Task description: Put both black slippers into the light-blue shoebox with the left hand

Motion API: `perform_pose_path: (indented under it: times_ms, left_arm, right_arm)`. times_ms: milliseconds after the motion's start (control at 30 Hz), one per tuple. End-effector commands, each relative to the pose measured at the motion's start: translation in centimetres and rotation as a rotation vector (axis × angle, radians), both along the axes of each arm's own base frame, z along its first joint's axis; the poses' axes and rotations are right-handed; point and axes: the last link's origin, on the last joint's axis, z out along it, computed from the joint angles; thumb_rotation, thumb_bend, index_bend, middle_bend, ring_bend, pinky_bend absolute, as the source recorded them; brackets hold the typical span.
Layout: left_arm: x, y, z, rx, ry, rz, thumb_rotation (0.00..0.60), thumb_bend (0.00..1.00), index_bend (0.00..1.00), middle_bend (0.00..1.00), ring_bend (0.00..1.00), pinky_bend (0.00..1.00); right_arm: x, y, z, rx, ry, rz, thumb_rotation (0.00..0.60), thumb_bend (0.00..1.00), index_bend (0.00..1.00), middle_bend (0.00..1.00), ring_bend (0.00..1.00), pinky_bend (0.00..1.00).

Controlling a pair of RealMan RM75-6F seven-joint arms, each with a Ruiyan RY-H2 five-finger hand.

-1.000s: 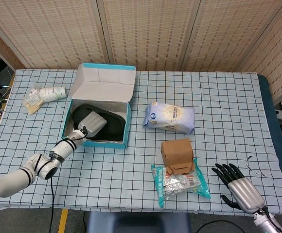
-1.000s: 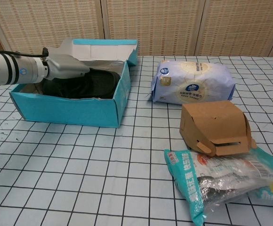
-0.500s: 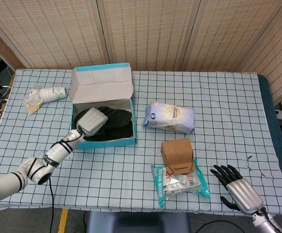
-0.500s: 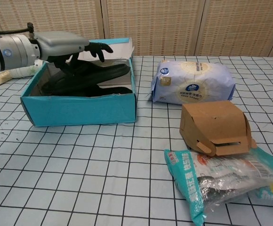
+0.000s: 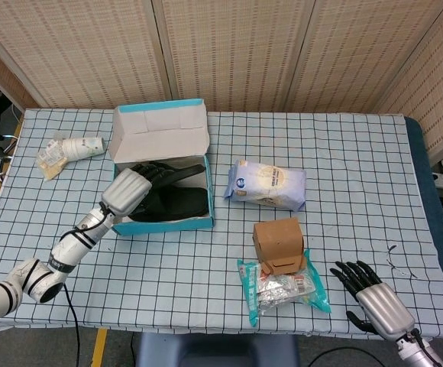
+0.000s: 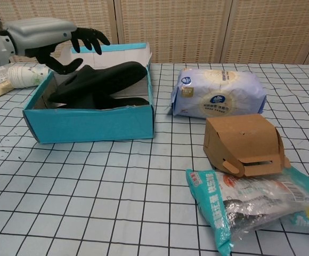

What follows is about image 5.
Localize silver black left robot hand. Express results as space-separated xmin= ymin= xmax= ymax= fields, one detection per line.
xmin=101 ymin=160 xmax=184 ymax=222

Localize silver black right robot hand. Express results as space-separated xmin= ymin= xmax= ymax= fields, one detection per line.
xmin=329 ymin=260 xmax=416 ymax=341

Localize black slipper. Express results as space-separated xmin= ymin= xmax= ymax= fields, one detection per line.
xmin=152 ymin=163 xmax=207 ymax=188
xmin=129 ymin=186 xmax=209 ymax=222

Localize teal cardboard shoe box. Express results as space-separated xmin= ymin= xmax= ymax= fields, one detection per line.
xmin=108 ymin=98 xmax=215 ymax=237

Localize stacked white paper cups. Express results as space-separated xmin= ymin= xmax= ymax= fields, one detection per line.
xmin=61 ymin=136 xmax=106 ymax=161

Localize clear bag with beige contents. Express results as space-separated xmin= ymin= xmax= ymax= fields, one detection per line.
xmin=36 ymin=139 xmax=70 ymax=180

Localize white black checkered tablecloth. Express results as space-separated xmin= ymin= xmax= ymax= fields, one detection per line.
xmin=0 ymin=108 xmax=443 ymax=337

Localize teal clear plastic bag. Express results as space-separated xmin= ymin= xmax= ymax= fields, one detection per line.
xmin=237 ymin=248 xmax=332 ymax=327

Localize brown cardboard carton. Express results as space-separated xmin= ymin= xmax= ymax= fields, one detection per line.
xmin=253 ymin=217 xmax=307 ymax=276

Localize pale blue tissue pack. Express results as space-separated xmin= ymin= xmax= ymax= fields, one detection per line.
xmin=222 ymin=159 xmax=307 ymax=213

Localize blue chair seat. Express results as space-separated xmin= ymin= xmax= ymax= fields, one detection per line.
xmin=135 ymin=333 xmax=301 ymax=367

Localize woven bamboo folding screen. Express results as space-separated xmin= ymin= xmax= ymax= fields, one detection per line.
xmin=0 ymin=0 xmax=443 ymax=166

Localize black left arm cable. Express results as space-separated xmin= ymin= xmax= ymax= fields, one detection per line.
xmin=63 ymin=204 xmax=110 ymax=367

